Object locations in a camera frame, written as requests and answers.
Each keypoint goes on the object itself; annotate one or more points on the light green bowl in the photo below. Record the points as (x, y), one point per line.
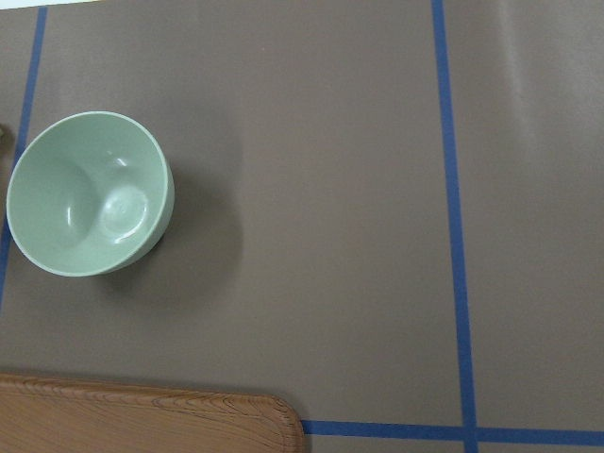
(92, 194)

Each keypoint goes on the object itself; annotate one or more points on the wooden cutting board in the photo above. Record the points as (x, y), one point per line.
(52, 414)

